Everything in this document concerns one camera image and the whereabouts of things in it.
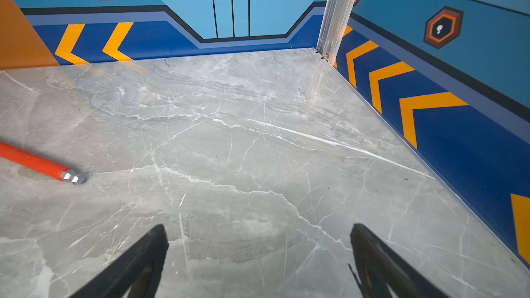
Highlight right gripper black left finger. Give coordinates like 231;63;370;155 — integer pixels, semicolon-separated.
72;224;169;297

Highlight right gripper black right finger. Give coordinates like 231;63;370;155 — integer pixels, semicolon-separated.
350;223;447;297

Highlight red handled hex key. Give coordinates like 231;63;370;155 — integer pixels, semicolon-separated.
1;142;86;185

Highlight aluminium corner post right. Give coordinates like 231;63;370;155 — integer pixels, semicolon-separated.
316;0;355;65

